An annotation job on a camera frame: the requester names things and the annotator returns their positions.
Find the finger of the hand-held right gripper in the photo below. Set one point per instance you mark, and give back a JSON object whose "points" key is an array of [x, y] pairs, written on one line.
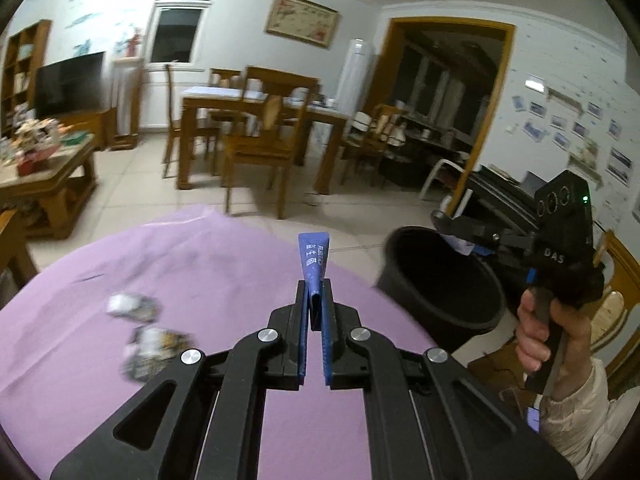
{"points": [[482, 249], [462, 222]]}

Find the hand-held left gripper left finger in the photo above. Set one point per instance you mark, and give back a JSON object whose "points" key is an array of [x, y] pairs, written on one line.
{"points": [[301, 332]]}

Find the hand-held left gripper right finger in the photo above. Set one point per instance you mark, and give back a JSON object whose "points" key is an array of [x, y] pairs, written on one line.
{"points": [[326, 340]]}

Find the white wrapper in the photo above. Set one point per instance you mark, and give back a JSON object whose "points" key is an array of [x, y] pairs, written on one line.
{"points": [[462, 246]]}

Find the black trash bin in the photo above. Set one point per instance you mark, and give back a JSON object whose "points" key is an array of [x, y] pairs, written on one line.
{"points": [[440, 285]]}

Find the blue plastic wrapper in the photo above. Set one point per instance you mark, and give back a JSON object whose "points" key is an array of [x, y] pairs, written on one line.
{"points": [[313, 260]]}

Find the person's right forearm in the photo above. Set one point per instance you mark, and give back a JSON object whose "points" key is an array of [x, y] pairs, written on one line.
{"points": [[585, 420]]}

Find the person's right hand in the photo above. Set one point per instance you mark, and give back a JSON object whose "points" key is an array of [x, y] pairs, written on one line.
{"points": [[570, 350]]}

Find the black cabinet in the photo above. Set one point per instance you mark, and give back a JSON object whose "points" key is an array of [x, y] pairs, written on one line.
{"points": [[505, 200]]}

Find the white plastic chair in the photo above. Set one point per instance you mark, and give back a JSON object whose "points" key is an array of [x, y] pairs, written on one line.
{"points": [[442, 172]]}

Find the wooden chair pale cushion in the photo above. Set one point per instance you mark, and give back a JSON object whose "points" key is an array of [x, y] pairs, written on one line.
{"points": [[617, 310]]}

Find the wooden dining chair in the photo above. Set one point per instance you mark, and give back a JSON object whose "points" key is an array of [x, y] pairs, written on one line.
{"points": [[375, 145], [225, 79], [260, 150], [187, 130]]}

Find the purple tablecloth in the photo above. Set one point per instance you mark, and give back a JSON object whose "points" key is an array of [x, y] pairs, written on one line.
{"points": [[200, 270]]}

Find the brown cardboard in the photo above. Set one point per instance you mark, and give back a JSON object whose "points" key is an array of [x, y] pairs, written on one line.
{"points": [[500, 375]]}

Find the large silver dark wrapper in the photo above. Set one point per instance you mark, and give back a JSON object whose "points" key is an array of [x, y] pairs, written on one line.
{"points": [[155, 352]]}

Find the small silver dark wrapper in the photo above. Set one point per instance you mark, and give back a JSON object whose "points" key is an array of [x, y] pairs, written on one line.
{"points": [[132, 307]]}

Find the white standing air conditioner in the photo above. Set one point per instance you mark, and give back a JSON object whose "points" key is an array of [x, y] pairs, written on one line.
{"points": [[354, 75]]}

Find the wooden dining table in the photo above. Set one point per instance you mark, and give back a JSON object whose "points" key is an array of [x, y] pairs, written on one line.
{"points": [[210, 105]]}

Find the tall wooden stand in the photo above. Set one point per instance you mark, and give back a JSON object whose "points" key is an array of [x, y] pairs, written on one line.
{"points": [[126, 105]]}

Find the wooden coffee table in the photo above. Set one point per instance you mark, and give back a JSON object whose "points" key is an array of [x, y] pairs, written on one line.
{"points": [[50, 185]]}

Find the wooden television stand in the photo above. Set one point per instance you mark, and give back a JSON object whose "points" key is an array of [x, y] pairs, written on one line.
{"points": [[87, 127]]}

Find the flower decoration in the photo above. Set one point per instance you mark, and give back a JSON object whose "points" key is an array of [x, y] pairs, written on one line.
{"points": [[37, 142]]}

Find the dark window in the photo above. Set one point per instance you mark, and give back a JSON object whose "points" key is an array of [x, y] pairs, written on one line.
{"points": [[175, 30]]}

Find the black television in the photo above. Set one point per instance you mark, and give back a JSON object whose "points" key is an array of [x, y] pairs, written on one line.
{"points": [[70, 85]]}

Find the wooden bookshelf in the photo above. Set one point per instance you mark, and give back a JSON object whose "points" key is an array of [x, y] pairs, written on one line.
{"points": [[22, 70]]}

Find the wooden door frame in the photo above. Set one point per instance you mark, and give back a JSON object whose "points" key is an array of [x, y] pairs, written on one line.
{"points": [[500, 110]]}

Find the group of wall photos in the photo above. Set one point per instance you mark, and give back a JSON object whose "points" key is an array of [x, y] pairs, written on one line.
{"points": [[575, 130]]}

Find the framed wide wall picture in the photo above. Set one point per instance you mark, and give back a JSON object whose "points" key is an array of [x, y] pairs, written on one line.
{"points": [[302, 20]]}

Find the red wall decoration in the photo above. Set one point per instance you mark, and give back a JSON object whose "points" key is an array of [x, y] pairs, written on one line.
{"points": [[134, 42]]}

